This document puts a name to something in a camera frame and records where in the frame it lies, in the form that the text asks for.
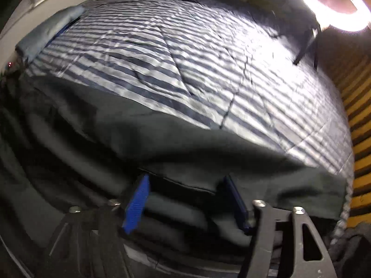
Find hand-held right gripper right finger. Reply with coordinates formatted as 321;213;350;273
224;174;338;278

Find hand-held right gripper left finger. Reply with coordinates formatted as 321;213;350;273
43;174;151;278

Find dark green pants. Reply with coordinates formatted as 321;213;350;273
0;72;347;278

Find grey mottled cloth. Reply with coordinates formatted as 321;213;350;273
330;223;371;278

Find blue white striped bedspread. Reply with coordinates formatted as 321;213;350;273
17;0;356;230

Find yellow slatted panel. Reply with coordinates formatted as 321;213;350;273
319;26;371;232

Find black light tripod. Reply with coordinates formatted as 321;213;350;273
292;14;323;70

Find blue-grey folded cloth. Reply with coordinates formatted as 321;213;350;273
16;5;86;61

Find ring light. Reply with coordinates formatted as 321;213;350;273
291;0;371;33

